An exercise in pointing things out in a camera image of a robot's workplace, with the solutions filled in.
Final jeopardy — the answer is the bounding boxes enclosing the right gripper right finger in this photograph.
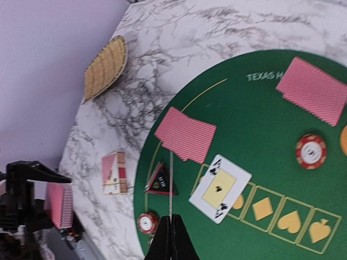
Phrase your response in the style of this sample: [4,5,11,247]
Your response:
[171,214,200,260]

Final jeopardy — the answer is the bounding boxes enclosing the playing card box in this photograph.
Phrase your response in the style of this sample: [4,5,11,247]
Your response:
[101,152,128,195]

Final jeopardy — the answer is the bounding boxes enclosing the triangular all-in dealer button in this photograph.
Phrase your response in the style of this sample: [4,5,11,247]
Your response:
[145,161,170,195]

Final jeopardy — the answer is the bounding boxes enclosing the orange big blind button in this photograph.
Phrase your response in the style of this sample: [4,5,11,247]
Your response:
[340,126,347,155]

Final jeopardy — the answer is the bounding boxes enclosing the ace of clubs card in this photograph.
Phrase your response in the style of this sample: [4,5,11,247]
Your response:
[189,154,252,224]

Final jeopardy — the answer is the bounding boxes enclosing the red chips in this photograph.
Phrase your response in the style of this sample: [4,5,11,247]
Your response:
[295,134,327,170]
[137,212,159,235]

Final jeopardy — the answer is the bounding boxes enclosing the round green poker mat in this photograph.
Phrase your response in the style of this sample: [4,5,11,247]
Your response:
[134,50,346,259]

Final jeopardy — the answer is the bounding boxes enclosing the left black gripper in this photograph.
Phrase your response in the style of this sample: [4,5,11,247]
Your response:
[1,160,72,259]

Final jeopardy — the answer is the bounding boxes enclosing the card dealt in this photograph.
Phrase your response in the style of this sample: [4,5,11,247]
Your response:
[276,57,346,127]
[155,107,217,164]

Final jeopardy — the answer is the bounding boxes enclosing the red playing card deck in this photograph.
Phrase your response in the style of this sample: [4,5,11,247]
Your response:
[47,183,74,229]

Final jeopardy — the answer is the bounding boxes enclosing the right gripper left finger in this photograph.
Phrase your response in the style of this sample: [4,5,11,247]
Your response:
[145,216,171,260]

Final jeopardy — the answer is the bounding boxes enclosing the woven bamboo tray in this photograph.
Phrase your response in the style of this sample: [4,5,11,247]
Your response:
[83,35,127,103]

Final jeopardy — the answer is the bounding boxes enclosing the face-down card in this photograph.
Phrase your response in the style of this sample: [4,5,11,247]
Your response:
[169,151,174,221]

